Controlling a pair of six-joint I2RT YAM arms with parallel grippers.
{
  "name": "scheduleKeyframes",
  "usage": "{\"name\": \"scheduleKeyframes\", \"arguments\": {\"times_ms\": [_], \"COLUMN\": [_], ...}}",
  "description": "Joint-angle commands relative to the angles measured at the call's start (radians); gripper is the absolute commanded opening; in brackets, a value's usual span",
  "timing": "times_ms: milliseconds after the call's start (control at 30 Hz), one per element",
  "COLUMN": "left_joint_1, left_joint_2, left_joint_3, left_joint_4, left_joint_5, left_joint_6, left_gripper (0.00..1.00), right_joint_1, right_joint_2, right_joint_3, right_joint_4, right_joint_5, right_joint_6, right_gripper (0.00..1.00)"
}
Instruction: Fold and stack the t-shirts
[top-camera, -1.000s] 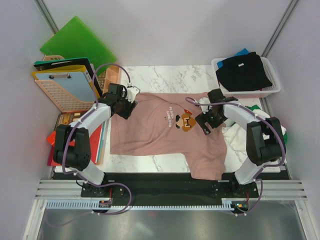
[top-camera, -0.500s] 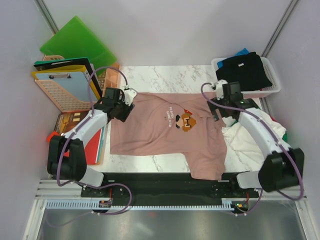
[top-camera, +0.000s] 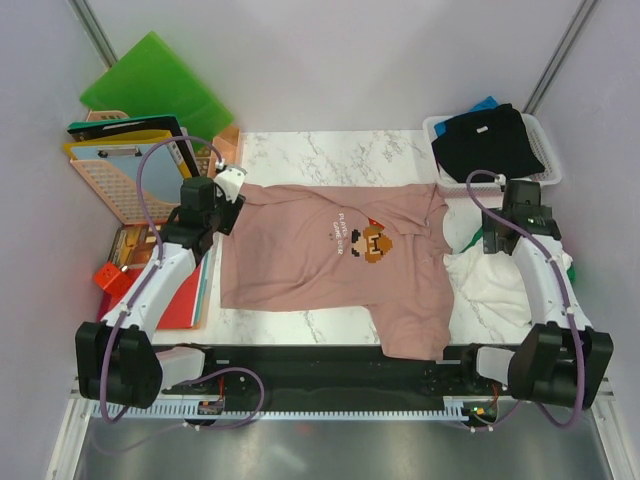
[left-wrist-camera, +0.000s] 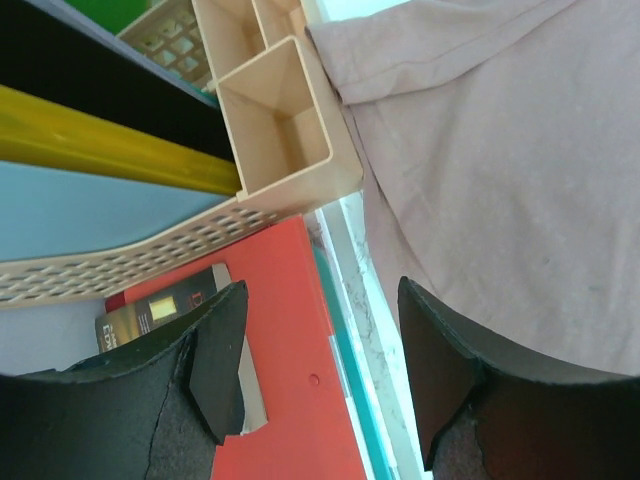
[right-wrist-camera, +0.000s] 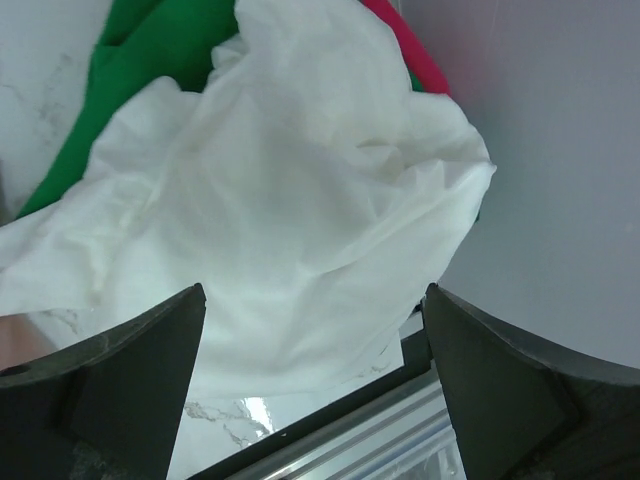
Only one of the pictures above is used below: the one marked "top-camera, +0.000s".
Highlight white t shirt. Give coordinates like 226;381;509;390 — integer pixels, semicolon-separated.
439;199;574;329

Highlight pink t shirt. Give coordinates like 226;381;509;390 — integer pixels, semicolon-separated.
220;184;454;361

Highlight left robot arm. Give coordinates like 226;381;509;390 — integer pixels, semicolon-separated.
75;166;246;408

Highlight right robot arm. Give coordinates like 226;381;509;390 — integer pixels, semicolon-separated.
457;174;614;413

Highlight green t shirt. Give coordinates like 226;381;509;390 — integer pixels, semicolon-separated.
461;228;483;253

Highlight white laundry basket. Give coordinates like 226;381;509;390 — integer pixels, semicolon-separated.
422;114;562;198

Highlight orange desk organizer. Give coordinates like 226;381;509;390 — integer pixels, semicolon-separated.
196;125;243;175

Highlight blue clipboard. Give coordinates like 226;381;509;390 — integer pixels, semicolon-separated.
65;141;191;203

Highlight black t shirt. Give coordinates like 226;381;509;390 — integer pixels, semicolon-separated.
432;104;545;183

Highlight brown book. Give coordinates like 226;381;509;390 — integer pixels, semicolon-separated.
107;225;157;269

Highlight pink file rack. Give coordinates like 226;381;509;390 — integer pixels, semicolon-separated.
67;108;181;226

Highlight red folder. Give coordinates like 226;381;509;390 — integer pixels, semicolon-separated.
93;252;211;331

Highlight black folder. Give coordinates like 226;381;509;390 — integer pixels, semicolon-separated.
67;112;200;180

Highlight yellow folder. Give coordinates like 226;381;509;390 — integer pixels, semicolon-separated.
63;130;172;159

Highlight red cube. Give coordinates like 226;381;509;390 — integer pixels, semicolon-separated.
93;262;133;297

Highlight green plastic folder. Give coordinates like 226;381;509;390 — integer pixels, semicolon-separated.
80;32;234;140

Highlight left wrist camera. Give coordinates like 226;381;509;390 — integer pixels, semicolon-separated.
214;164;247;203

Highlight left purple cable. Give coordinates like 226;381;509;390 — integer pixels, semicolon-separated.
98;136;266;431

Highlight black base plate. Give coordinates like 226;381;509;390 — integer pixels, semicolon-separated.
168;345;509;410

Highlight white cable duct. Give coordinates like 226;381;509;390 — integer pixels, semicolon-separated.
87;394;496;420

